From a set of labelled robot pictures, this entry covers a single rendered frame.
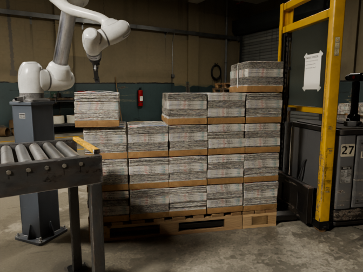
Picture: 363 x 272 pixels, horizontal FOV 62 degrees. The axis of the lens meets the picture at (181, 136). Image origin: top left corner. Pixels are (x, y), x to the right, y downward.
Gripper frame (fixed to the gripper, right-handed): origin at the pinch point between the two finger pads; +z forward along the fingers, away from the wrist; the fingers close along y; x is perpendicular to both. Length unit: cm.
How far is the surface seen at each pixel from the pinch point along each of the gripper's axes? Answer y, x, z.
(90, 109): 22.9, -5.2, 8.3
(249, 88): 10, 107, 4
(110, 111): 25.0, 7.7, 8.4
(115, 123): 32.4, 10.9, 11.5
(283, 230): 111, 136, 46
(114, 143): 43.4, 9.3, 21.3
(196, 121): 30, 68, 15
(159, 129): 35, 41, 17
